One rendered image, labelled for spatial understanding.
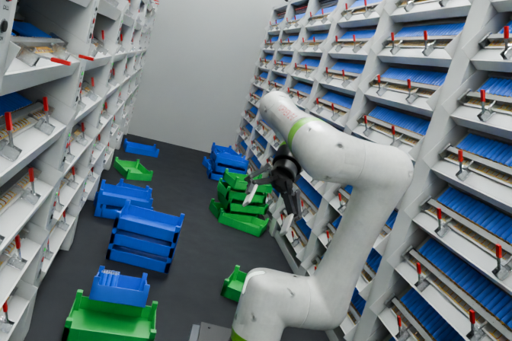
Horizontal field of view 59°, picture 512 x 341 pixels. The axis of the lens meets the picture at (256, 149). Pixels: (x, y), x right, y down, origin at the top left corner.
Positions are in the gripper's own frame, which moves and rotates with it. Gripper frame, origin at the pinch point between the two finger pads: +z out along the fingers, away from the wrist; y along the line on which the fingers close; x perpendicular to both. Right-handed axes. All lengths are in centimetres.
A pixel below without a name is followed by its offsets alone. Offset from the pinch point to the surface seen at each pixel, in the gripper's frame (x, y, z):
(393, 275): 11, 60, -25
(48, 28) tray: 11, -76, -14
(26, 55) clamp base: -16, -65, 19
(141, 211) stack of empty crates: 113, -13, -47
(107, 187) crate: 157, -33, -73
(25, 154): 3, -55, 25
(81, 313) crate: 89, -14, 17
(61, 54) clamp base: 1, -66, -1
